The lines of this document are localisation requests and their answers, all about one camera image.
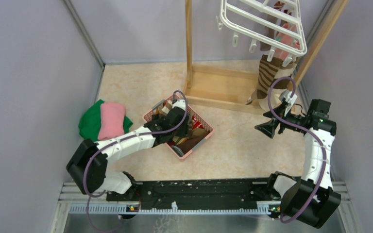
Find tan brown striped sock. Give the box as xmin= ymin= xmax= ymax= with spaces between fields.
xmin=245 ymin=55 xmax=283 ymax=105

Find white clip hanger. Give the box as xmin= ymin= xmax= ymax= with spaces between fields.
xmin=217 ymin=0 xmax=307 ymax=66

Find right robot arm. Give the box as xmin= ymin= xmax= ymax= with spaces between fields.
xmin=255 ymin=99 xmax=341 ymax=229

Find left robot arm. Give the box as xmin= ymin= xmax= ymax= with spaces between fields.
xmin=66 ymin=107 xmax=187 ymax=201

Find striped socks in basket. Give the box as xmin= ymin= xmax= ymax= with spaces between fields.
xmin=168 ymin=108 xmax=213 ymax=159

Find pink plastic basket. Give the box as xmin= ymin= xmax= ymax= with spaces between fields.
xmin=143 ymin=95 xmax=214 ymax=159

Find wooden rack stand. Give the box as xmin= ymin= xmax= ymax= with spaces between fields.
xmin=183 ymin=0 xmax=347 ymax=114

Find pink folded cloth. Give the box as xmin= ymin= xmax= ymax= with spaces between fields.
xmin=98 ymin=102 xmax=125 ymax=140

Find pink sock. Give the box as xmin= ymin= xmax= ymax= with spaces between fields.
xmin=273 ymin=23 xmax=300 ymax=61

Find maroon striped sock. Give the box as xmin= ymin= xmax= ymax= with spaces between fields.
xmin=260 ymin=1 xmax=293 ymax=51

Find green cloth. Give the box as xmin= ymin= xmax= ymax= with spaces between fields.
xmin=78 ymin=100 xmax=133 ymax=142

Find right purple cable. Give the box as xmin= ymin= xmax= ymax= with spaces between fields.
xmin=267 ymin=76 xmax=327 ymax=224

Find purple cable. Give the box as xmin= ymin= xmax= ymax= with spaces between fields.
xmin=267 ymin=76 xmax=327 ymax=224
xmin=82 ymin=90 xmax=189 ymax=233

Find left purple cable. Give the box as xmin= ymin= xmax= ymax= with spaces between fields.
xmin=82 ymin=90 xmax=189 ymax=233

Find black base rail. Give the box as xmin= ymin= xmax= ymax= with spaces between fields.
xmin=106 ymin=178 xmax=281 ymax=218

